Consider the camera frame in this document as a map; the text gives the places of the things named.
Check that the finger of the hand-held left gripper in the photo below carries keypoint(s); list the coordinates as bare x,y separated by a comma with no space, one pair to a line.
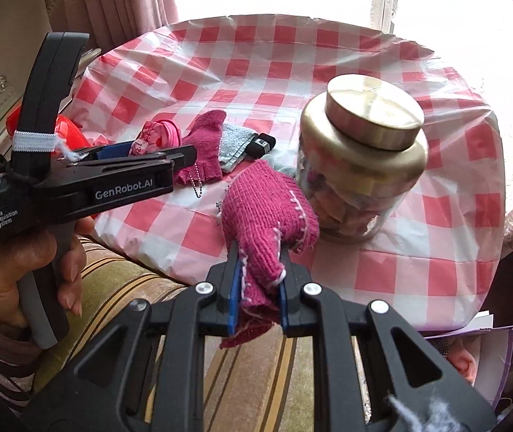
114,150
171,157

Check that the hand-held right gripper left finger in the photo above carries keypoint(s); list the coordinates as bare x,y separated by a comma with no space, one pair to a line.
235,292

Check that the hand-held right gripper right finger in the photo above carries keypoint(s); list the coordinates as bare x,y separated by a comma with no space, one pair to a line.
284,310

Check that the pink floral fabric bundle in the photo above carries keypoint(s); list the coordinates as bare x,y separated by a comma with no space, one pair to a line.
153,137

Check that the magenta knit glove white stitching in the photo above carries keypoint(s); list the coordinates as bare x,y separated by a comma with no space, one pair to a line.
265,207

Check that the purple cardboard box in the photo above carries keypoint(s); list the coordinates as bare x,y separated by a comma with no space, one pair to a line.
486,360

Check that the person's left hand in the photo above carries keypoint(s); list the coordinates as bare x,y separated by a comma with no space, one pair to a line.
4,274

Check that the red plastic object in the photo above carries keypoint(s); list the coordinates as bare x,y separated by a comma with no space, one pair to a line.
72,137

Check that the grey blue cloth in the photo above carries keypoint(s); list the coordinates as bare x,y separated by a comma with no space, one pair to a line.
236,144

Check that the beige striped sofa blanket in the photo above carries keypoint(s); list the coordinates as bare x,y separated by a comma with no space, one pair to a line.
247,382

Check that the small black object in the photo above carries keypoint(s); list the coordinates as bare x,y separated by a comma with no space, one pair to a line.
262,144

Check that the pale blue cloth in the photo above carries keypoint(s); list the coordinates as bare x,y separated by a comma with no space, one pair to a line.
286,168

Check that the red white checked tablecloth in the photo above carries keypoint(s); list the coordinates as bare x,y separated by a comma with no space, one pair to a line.
261,67

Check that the pink curtain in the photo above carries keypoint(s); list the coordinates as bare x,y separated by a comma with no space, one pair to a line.
112,0

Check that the glass jar with gold lid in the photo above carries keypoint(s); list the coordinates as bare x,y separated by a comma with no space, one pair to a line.
360,162

